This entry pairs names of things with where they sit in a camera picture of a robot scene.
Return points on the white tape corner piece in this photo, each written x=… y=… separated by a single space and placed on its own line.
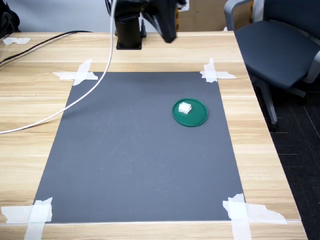
x=81 y=73
x=211 y=73
x=240 y=212
x=37 y=215

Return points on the brown cardboard box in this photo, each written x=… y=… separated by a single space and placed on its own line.
x=207 y=17

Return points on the person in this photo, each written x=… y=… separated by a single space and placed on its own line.
x=7 y=20

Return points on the dark grey mat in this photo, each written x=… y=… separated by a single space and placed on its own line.
x=137 y=162

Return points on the small white plastic terminal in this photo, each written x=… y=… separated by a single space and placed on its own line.
x=185 y=107

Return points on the round green lid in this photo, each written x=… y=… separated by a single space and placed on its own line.
x=193 y=118

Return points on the grey office chair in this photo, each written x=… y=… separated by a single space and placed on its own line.
x=275 y=52

